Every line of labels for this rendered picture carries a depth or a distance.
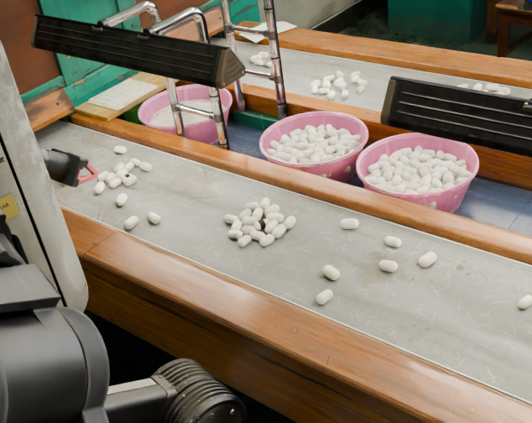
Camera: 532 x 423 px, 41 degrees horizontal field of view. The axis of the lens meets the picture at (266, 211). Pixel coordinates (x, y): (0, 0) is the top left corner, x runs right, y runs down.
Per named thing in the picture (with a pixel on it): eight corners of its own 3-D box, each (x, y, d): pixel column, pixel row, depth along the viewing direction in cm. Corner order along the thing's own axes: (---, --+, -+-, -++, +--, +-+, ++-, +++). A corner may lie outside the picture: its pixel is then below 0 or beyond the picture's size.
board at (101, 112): (107, 122, 196) (106, 117, 196) (74, 112, 205) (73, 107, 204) (188, 75, 216) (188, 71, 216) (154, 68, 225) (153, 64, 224)
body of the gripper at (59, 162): (58, 148, 156) (30, 142, 150) (87, 159, 150) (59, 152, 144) (50, 177, 156) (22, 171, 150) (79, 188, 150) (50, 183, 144)
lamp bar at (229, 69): (221, 91, 136) (215, 55, 132) (31, 48, 171) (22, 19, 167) (247, 74, 141) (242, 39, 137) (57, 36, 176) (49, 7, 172)
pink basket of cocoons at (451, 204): (443, 245, 146) (444, 207, 141) (336, 211, 162) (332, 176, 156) (497, 183, 162) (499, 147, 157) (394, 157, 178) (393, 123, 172)
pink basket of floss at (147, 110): (238, 149, 192) (233, 118, 187) (142, 164, 192) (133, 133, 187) (235, 107, 214) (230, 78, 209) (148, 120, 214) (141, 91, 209)
